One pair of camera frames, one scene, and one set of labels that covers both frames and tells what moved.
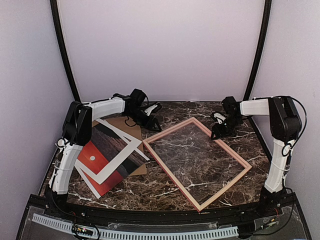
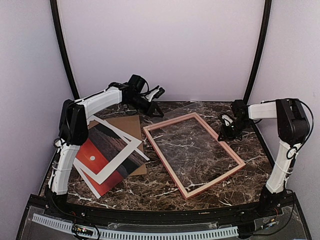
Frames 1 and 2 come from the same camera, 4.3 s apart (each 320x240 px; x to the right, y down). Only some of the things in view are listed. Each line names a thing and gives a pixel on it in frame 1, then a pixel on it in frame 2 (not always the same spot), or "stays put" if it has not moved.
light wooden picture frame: x=199 y=207 → x=188 y=192
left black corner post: x=56 y=23 stays put
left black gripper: x=150 y=126 → x=150 y=109
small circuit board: x=82 y=230 stays put
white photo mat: x=114 y=164 stays put
